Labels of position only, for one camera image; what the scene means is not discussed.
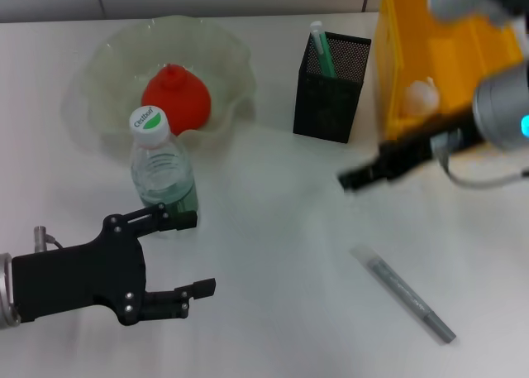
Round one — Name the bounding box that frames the left gripper cable with plug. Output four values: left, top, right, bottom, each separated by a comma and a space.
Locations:
32, 227, 65, 255

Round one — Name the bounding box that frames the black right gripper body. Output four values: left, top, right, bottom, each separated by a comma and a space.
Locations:
378, 112, 480, 180

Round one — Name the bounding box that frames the red-orange toy orange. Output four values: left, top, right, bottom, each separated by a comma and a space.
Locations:
141, 63, 212, 136

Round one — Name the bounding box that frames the clear wavy glass fruit plate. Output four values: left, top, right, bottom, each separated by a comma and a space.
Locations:
61, 16, 257, 151

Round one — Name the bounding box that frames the black mesh pen holder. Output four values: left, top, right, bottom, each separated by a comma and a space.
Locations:
292, 30, 372, 145

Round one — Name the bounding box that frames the right gripper cable with plug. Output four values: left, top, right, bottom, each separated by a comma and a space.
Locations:
431, 133, 529, 189

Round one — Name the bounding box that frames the gripper cable with plug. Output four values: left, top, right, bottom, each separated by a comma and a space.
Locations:
431, 133, 529, 189
32, 227, 65, 255

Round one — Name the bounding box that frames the grey marker pen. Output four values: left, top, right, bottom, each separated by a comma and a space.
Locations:
350, 247, 457, 345

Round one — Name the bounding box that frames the yellow plastic bin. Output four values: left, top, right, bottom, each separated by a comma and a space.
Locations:
374, 0, 524, 143

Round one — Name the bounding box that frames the green pen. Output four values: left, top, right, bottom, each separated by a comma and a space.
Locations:
309, 21, 338, 79

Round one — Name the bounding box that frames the white paper ball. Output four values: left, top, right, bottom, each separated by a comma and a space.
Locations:
403, 76, 441, 117

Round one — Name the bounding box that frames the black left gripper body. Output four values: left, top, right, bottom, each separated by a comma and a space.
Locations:
11, 213, 149, 328

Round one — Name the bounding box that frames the clear green-label water bottle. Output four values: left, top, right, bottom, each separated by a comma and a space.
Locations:
130, 107, 202, 230

